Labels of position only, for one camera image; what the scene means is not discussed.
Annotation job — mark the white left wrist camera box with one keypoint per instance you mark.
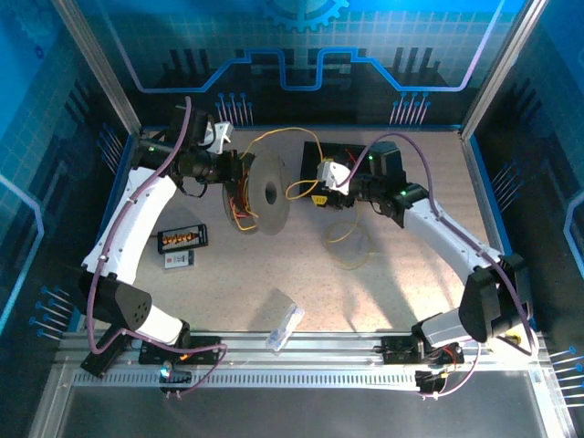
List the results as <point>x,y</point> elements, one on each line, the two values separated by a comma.
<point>219,137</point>

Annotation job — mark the clear plastic bag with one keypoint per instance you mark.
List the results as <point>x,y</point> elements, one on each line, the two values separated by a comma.
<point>283,328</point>

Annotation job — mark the aluminium frame post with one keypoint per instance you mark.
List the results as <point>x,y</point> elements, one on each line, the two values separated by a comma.
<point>499,68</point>
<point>98,68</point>

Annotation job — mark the black metal bracket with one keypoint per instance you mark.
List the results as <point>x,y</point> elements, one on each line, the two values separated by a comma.
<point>100,360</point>

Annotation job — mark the aluminium mounting rail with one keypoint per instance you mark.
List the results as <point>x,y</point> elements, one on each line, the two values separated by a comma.
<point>319,347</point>

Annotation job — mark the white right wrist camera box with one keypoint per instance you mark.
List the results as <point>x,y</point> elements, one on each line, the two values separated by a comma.
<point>333,175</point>

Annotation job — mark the black bit set case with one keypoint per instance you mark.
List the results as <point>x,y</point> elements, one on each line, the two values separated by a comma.
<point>182,239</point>

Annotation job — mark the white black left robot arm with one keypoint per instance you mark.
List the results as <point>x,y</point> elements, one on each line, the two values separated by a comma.
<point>137,214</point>

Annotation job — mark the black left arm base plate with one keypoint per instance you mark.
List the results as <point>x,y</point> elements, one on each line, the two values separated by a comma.
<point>205,353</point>

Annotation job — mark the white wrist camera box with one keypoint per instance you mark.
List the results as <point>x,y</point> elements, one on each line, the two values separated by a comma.
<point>333,175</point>
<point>219,137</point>

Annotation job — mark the white tape roll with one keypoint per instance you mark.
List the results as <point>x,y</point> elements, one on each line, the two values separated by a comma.
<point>506,349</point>

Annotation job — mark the small white card box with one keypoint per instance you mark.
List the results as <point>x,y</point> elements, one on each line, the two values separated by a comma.
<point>180,260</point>

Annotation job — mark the black adapter board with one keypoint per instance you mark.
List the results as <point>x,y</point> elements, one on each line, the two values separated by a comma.
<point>429,383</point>
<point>180,376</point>

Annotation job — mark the black plastic bin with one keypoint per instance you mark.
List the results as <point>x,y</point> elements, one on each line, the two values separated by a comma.
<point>337,153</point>

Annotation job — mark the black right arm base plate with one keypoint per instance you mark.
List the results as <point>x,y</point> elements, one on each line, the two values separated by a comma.
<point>394,351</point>

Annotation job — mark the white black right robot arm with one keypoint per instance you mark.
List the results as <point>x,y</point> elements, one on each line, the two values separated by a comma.
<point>447,237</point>

